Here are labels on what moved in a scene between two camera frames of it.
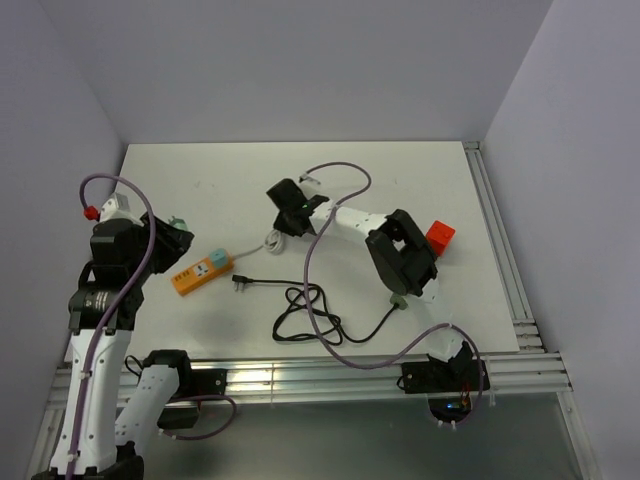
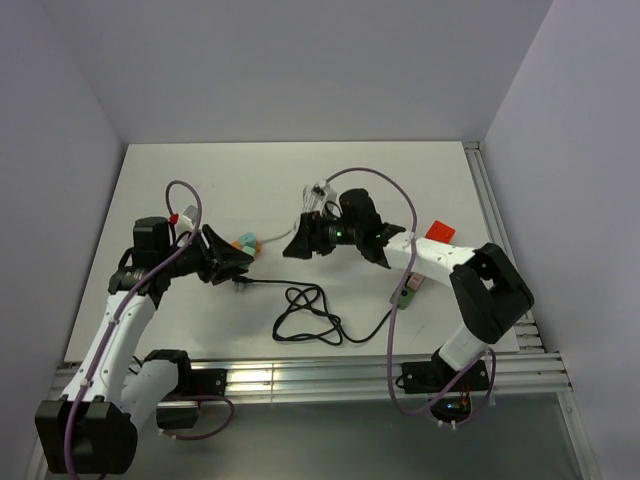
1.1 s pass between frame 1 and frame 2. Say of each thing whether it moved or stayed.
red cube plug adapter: stayed
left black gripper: moved
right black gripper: moved
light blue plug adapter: moved
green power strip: stayed
